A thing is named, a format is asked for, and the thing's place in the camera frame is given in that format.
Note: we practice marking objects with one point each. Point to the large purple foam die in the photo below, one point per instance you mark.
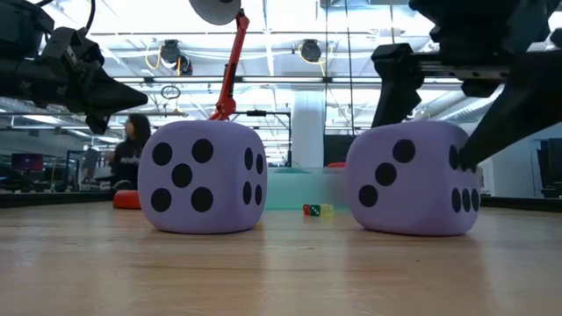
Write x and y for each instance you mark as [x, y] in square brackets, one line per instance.
[417, 210]
[219, 215]

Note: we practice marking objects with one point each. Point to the small green die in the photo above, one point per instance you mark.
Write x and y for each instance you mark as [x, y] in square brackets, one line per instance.
[314, 210]

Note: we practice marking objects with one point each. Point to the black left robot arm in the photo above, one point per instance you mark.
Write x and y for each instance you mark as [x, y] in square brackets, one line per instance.
[24, 26]

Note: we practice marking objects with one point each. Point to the teal translucent plastic bin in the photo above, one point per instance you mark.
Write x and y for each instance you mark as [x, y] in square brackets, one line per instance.
[294, 188]

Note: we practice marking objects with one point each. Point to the black perforated box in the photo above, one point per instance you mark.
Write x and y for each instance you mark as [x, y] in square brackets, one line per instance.
[336, 149]

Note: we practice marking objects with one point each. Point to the small yellow die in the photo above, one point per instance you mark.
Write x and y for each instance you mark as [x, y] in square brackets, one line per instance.
[326, 210]

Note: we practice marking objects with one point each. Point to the black monitor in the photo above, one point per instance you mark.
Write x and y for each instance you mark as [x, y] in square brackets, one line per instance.
[551, 167]

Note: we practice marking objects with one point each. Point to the person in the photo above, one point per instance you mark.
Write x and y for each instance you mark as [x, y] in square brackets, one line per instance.
[127, 162]

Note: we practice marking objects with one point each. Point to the red desk lamp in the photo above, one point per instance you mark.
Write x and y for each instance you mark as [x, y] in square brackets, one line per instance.
[228, 88]

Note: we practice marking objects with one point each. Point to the white pillar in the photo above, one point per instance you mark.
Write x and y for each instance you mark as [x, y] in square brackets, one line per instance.
[307, 131]

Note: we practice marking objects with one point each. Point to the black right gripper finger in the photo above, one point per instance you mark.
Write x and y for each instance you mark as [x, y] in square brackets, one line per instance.
[527, 109]
[397, 79]

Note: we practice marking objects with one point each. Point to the dark red screen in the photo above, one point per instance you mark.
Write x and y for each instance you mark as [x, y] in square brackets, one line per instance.
[27, 161]

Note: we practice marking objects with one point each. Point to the large red foam die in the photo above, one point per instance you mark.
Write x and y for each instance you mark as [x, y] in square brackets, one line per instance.
[337, 165]

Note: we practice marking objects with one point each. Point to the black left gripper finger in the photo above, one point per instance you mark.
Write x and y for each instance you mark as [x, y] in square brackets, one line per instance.
[110, 98]

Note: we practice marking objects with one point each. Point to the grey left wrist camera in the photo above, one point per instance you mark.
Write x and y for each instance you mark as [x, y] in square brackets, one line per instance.
[61, 44]

